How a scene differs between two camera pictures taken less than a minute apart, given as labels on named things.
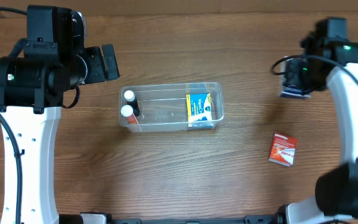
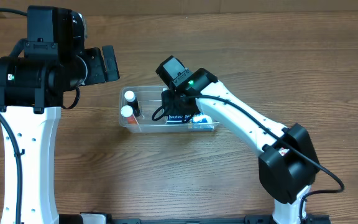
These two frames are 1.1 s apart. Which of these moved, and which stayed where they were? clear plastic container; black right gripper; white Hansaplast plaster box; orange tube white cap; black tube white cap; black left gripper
Moved: black right gripper; white Hansaplast plaster box
Stayed: clear plastic container; black left gripper; black tube white cap; orange tube white cap
